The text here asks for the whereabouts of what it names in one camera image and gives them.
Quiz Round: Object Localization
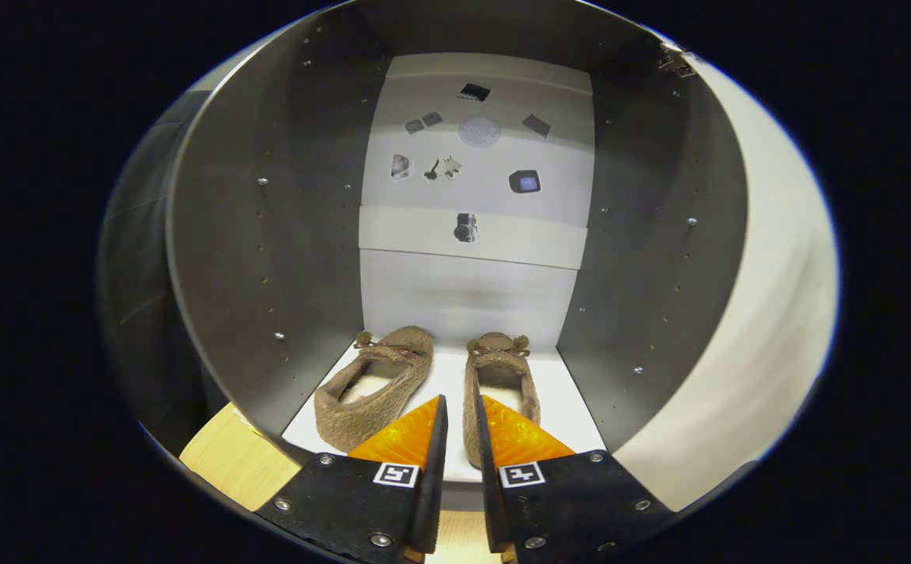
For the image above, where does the dark grey shoe cabinet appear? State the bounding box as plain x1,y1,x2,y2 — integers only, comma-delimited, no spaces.
165,0,750,486

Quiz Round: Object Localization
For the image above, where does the brown fuzzy shoe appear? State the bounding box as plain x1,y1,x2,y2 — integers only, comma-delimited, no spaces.
463,331,542,469
313,325,436,454

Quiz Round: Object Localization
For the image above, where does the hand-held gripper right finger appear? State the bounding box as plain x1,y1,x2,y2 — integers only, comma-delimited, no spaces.
475,394,675,564

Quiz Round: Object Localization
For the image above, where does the black backdrop cloth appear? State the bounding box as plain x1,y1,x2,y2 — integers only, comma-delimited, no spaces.
95,94,213,455

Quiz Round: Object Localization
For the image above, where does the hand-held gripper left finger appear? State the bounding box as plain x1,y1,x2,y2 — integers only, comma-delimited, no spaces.
255,394,450,564

